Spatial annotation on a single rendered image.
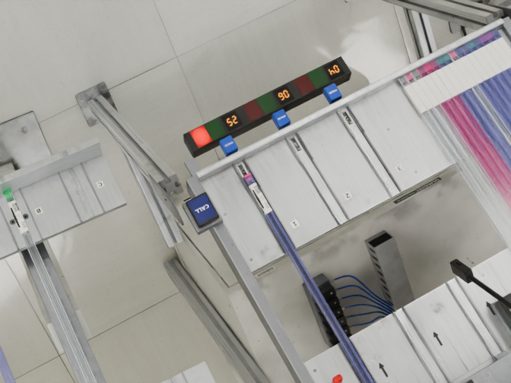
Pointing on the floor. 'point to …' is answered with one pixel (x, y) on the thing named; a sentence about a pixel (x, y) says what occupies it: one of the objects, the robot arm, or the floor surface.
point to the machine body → (344, 266)
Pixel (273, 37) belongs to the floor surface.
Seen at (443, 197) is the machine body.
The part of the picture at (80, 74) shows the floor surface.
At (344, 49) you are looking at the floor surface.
